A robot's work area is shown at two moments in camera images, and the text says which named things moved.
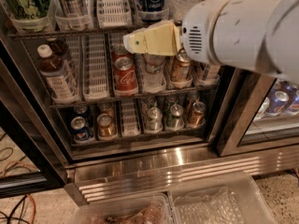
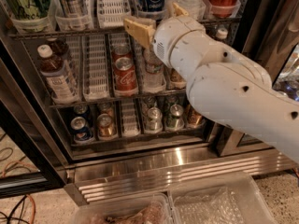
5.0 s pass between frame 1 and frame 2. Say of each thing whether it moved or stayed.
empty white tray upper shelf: stayed
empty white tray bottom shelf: stayed
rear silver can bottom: stayed
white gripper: moved
